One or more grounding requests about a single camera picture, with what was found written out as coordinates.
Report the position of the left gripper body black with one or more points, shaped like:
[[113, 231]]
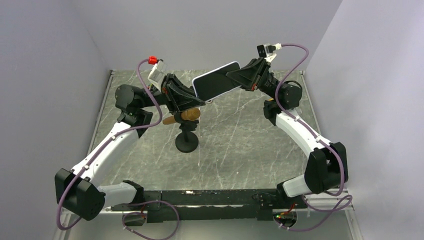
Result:
[[167, 95]]

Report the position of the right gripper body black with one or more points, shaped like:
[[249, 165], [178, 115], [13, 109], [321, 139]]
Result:
[[265, 80]]

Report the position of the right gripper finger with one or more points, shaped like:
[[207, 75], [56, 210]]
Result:
[[256, 65], [246, 78]]

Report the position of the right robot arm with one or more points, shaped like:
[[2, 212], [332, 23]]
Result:
[[327, 161]]

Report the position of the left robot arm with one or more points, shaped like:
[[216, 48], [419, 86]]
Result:
[[79, 189]]

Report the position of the gold microphone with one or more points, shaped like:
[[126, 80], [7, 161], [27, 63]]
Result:
[[180, 117]]

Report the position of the black microphone stand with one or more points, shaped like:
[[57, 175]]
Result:
[[187, 141]]

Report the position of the black base beam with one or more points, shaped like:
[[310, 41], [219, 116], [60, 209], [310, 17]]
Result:
[[224, 204]]

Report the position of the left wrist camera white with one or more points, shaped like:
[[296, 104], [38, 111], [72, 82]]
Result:
[[157, 73]]

